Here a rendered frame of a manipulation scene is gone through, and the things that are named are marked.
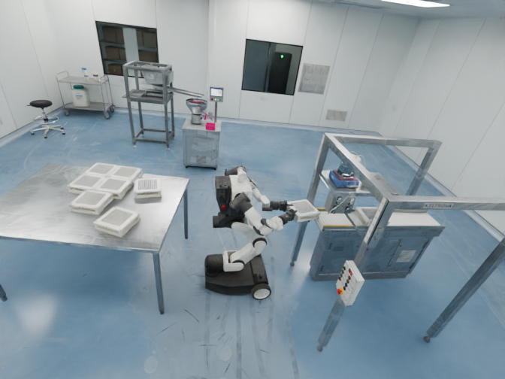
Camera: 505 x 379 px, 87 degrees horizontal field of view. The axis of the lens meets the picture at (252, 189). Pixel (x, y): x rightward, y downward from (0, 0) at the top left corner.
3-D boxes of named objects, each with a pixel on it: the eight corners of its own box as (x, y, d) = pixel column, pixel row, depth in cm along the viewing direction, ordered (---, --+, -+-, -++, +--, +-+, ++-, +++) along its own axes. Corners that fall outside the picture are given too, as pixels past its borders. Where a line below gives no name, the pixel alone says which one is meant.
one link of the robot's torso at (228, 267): (222, 273, 271) (223, 264, 264) (222, 258, 288) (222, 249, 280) (243, 271, 275) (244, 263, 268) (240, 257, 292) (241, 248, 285)
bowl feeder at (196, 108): (184, 125, 456) (184, 102, 436) (188, 118, 486) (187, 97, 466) (213, 128, 461) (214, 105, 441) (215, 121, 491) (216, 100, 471)
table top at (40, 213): (-47, 234, 197) (-50, 231, 195) (50, 165, 290) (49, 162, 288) (158, 253, 204) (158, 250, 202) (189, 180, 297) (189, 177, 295)
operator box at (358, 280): (345, 306, 182) (357, 280, 168) (335, 285, 196) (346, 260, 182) (352, 305, 183) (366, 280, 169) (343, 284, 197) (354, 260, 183)
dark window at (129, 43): (104, 74, 649) (95, 20, 590) (104, 74, 650) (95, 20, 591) (160, 80, 664) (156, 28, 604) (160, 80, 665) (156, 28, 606)
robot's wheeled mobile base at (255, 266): (204, 300, 264) (205, 277, 246) (203, 260, 307) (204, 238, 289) (267, 295, 277) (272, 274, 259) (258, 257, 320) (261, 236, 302)
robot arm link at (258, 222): (270, 229, 201) (252, 206, 202) (258, 239, 205) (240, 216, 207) (274, 225, 211) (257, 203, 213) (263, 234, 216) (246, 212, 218)
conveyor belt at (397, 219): (320, 231, 255) (322, 228, 252) (312, 215, 276) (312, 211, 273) (443, 231, 278) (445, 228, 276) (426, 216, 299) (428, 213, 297)
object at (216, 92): (208, 122, 478) (210, 86, 445) (209, 121, 487) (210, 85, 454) (221, 124, 481) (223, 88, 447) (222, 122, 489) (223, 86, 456)
